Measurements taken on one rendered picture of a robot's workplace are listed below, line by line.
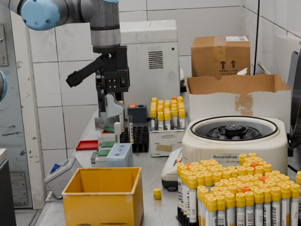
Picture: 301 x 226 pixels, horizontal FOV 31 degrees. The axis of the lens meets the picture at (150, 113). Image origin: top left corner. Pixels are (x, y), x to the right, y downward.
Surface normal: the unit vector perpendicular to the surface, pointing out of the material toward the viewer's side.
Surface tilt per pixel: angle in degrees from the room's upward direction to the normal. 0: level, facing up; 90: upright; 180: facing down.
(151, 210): 0
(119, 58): 90
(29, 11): 90
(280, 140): 0
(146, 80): 90
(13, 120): 90
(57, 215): 0
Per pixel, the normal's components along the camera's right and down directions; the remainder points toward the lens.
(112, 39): 0.45, 0.20
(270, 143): -0.05, -0.97
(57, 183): -0.04, 0.25
